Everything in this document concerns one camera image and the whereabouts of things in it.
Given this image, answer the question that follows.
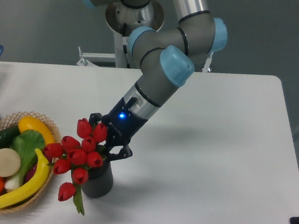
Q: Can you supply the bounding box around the green bok choy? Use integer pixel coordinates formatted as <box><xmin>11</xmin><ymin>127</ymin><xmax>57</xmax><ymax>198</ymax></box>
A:
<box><xmin>5</xmin><ymin>129</ymin><xmax>45</xmax><ymax>192</ymax></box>

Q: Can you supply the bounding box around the yellow banana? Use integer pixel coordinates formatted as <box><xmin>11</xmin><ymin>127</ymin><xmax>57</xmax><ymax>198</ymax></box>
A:
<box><xmin>0</xmin><ymin>148</ymin><xmax>50</xmax><ymax>209</ymax></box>

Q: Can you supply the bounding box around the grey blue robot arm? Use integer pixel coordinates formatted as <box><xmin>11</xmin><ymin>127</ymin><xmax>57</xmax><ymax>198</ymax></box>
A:
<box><xmin>83</xmin><ymin>0</ymin><xmax>228</xmax><ymax>161</ymax></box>

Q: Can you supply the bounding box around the dark grey ribbed vase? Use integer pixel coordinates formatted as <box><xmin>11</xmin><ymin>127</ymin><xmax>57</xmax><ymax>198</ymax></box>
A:
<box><xmin>81</xmin><ymin>161</ymin><xmax>113</xmax><ymax>198</ymax></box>

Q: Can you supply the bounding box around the red tulip bouquet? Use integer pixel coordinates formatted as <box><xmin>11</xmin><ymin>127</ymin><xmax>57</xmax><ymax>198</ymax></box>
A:
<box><xmin>43</xmin><ymin>118</ymin><xmax>107</xmax><ymax>215</ymax></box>

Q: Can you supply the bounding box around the dark red fruit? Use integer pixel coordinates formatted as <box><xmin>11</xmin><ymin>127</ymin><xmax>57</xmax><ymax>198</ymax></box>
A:
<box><xmin>24</xmin><ymin>148</ymin><xmax>54</xmax><ymax>187</ymax></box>

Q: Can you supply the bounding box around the beige round disc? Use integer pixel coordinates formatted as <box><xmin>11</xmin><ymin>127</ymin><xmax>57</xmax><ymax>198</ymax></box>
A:
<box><xmin>0</xmin><ymin>148</ymin><xmax>21</xmax><ymax>177</ymax></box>

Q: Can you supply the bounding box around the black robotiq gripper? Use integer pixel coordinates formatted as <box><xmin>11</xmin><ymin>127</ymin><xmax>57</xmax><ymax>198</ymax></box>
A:
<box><xmin>88</xmin><ymin>98</ymin><xmax>148</xmax><ymax>161</ymax></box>

